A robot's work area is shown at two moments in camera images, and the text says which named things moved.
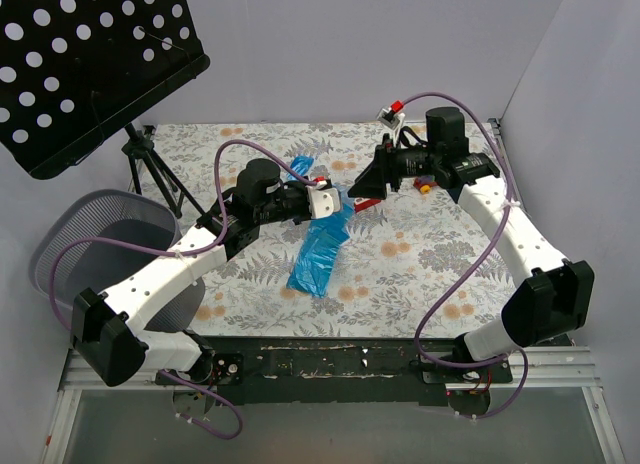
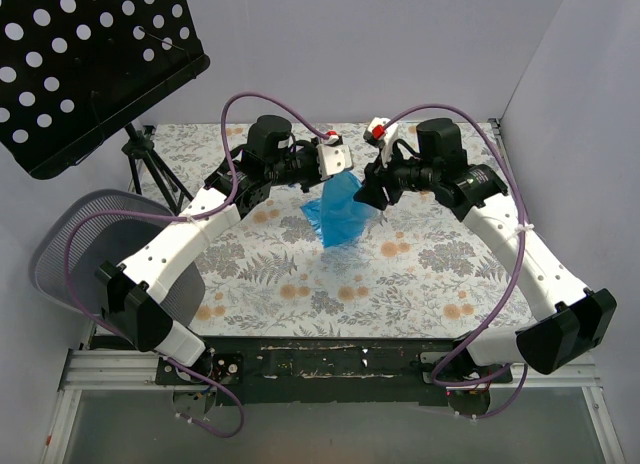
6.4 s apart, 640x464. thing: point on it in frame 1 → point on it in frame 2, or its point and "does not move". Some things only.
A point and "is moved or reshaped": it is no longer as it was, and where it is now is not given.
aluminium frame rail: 79,377 does not move
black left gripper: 298,199 → 310,169
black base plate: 346,371 does not move
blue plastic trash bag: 323,239 is moved or reshaped
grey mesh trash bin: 90,269 does not move
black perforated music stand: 80,61 does not move
